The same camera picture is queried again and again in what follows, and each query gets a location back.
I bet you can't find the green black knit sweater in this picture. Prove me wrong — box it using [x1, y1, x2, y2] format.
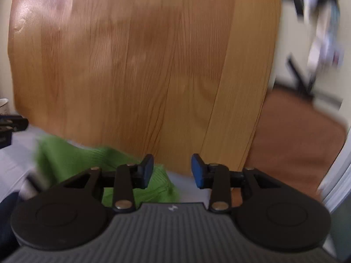
[35, 135, 180, 207]

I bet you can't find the white enamel mug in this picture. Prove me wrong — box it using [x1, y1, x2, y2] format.
[0, 98, 9, 115]

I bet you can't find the striped bed sheet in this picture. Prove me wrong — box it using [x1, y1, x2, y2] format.
[1, 126, 210, 205]

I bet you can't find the brown seat cushion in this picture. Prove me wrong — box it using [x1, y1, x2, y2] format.
[245, 89, 347, 201]

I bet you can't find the wooden headboard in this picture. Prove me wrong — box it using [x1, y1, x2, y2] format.
[8, 0, 281, 174]

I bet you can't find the black tape cross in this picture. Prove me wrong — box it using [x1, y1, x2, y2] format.
[286, 55, 315, 100]

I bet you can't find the white power strip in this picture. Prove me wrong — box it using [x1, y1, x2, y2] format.
[303, 0, 343, 73]

